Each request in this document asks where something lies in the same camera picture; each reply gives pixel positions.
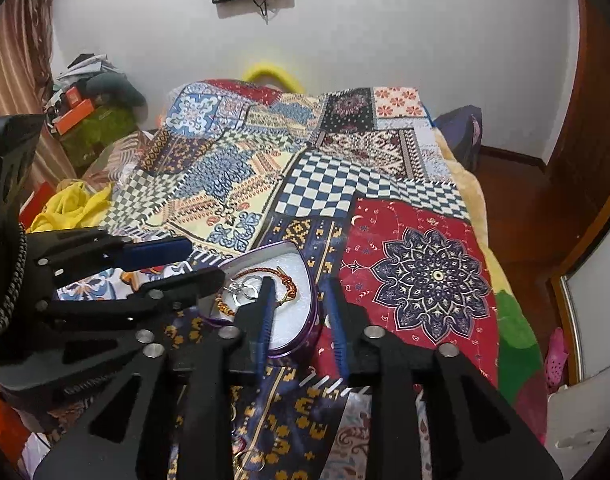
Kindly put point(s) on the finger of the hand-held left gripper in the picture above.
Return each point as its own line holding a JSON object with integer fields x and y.
{"x": 185, "y": 285}
{"x": 155, "y": 252}

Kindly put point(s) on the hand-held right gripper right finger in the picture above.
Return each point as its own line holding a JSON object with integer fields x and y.
{"x": 336, "y": 332}

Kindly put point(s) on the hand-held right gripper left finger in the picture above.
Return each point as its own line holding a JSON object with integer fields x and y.
{"x": 266, "y": 317}

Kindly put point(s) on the purple heart-shaped jewelry box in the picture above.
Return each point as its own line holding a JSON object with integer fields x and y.
{"x": 292, "y": 312}

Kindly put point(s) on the silver pendant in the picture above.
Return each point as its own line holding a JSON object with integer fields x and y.
{"x": 242, "y": 291}

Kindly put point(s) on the red box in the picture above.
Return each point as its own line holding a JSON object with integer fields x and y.
{"x": 36, "y": 200}

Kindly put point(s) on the yellow cloth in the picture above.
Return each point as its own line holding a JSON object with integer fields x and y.
{"x": 70, "y": 206}

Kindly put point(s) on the orange box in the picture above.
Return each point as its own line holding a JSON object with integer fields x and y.
{"x": 72, "y": 111}

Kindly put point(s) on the striped brown curtain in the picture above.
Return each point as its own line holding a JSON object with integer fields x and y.
{"x": 10, "y": 70}

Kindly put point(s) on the patchwork printed blanket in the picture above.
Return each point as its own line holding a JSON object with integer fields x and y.
{"x": 425, "y": 270}

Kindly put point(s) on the dark grey clothes pile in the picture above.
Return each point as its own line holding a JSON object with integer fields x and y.
{"x": 112, "y": 89}

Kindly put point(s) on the yellow green fleece blanket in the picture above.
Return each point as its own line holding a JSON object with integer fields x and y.
{"x": 515, "y": 325}

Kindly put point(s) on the yellow curved cushion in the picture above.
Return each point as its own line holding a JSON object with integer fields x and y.
{"x": 285, "y": 76}

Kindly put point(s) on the pink shoe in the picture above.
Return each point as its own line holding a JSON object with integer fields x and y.
{"x": 556, "y": 360}

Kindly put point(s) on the framed mirror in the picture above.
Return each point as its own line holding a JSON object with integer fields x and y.
{"x": 594, "y": 321}

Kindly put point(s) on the white board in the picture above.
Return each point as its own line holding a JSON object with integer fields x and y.
{"x": 580, "y": 420}

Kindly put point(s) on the brown wooden wardrobe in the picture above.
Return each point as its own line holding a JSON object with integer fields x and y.
{"x": 595, "y": 125}

